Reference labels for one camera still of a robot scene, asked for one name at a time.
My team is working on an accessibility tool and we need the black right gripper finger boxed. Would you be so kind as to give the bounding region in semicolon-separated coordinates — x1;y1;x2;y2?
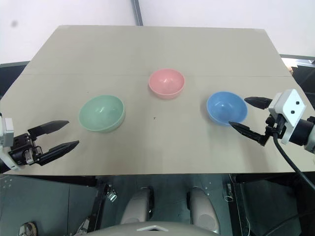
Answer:
244;96;274;110
228;121;271;147

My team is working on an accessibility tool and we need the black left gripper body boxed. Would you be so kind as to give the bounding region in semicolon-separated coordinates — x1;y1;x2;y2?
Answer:
8;133;43;166

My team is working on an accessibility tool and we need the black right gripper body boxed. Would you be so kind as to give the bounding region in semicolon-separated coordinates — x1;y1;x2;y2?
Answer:
265;114;286;139

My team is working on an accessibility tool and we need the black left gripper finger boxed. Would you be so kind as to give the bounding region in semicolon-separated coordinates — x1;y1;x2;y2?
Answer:
27;120;70;141
36;140;80;166

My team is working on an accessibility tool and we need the blue plastic bowl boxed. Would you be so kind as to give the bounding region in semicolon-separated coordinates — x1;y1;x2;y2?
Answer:
206;91;248;127

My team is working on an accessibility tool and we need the green plastic bowl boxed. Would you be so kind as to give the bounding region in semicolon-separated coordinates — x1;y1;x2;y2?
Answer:
78;94;126;134

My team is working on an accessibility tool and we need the black table leg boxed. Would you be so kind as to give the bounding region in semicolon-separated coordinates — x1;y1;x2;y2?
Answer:
226;174;250;236
87;183;111;233

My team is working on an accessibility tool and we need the grey right robot leg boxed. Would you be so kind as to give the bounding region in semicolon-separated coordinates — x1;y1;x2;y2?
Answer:
188;186;222;233

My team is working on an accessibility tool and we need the grey robot leg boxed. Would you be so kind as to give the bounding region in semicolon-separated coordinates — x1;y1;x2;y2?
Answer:
120;187;155;226
188;186;222;233

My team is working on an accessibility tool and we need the pink-red plastic bowl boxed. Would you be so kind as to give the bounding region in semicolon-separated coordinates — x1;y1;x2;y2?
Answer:
148;68;186;100

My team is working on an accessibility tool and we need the grey left robot leg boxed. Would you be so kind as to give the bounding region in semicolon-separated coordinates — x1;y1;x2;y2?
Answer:
120;187;155;226

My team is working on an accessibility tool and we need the grey robot torso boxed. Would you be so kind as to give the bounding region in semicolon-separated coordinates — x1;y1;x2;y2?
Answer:
86;216;222;236

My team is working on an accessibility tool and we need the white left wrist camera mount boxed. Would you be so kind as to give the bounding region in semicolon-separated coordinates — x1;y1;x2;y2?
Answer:
0;117;22;171

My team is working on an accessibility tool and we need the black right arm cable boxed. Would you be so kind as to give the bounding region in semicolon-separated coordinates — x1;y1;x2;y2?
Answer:
272;127;315;194

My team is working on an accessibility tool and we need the grey vertical post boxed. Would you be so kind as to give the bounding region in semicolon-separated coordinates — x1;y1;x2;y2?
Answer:
130;0;144;26

